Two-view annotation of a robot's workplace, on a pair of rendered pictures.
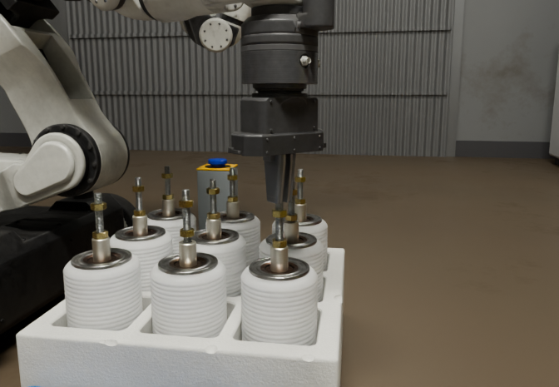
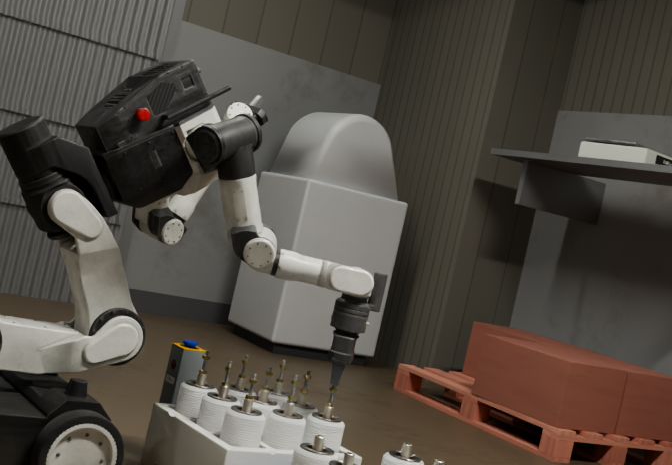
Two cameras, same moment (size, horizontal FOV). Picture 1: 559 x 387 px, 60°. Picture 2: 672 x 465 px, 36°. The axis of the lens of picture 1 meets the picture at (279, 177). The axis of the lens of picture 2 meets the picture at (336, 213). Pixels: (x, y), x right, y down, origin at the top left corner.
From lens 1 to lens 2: 2.23 m
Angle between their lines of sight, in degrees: 45
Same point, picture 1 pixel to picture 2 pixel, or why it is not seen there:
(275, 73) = (359, 328)
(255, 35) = (354, 311)
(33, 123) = (96, 304)
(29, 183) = (99, 353)
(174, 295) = (295, 429)
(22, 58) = (111, 256)
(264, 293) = (332, 428)
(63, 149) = (135, 330)
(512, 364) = not seen: outside the picture
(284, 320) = (337, 441)
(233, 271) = not seen: hidden behind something
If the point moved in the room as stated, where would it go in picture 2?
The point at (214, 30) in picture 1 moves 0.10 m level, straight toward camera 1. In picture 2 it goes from (174, 229) to (198, 235)
